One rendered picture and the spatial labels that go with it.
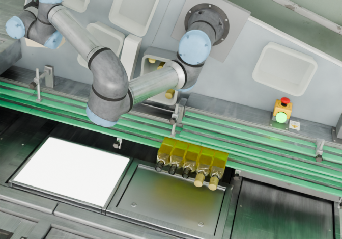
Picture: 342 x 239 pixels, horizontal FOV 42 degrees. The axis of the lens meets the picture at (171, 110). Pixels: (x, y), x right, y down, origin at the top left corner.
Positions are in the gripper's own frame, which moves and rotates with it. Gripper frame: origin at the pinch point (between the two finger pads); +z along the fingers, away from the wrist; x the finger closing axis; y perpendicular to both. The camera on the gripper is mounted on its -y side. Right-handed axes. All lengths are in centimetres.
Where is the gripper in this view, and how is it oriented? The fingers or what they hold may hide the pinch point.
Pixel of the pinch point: (62, 0)
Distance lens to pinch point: 200.9
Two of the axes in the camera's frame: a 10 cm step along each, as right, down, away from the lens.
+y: -9.1, -4.1, 0.3
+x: -3.1, 7.5, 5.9
